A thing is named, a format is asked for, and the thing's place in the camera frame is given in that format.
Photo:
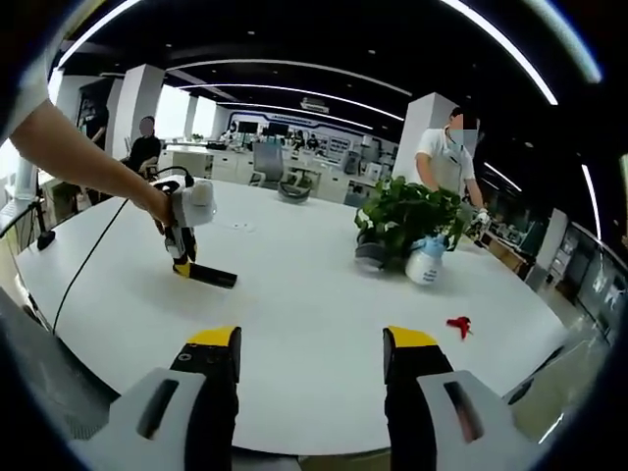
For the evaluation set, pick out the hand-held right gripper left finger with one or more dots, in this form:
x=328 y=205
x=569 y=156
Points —
x=196 y=392

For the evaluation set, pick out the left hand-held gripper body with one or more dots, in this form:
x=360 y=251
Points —
x=193 y=206

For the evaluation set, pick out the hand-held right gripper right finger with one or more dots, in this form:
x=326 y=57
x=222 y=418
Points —
x=417 y=392

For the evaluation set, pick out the black remote control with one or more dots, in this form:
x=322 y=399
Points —
x=216 y=277

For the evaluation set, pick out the person's left hand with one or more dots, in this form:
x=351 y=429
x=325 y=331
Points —
x=161 y=211

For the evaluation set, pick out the white office desk row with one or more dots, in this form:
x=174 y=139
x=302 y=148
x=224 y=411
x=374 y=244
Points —
x=225 y=167

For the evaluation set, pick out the small red object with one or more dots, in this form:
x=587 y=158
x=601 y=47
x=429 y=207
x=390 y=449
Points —
x=458 y=325

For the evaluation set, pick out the white grey office chair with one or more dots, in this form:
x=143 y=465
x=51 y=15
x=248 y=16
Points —
x=267 y=164

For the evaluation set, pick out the black computer monitor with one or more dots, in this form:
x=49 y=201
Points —
x=278 y=129
x=247 y=127

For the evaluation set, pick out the grey office chair backrest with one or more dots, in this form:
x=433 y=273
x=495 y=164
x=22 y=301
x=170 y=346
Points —
x=294 y=191

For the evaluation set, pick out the white spray bottle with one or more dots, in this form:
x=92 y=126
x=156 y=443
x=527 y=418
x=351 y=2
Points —
x=424 y=267

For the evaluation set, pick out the grey plant pot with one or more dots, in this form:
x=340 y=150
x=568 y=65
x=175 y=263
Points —
x=370 y=250

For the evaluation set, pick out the ceiling air conditioner unit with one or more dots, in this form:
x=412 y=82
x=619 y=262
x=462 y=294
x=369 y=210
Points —
x=314 y=104

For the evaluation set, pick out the green potted plant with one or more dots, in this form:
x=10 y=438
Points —
x=412 y=206

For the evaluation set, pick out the black desk clamp mount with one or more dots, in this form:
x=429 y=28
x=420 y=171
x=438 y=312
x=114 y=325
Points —
x=46 y=240

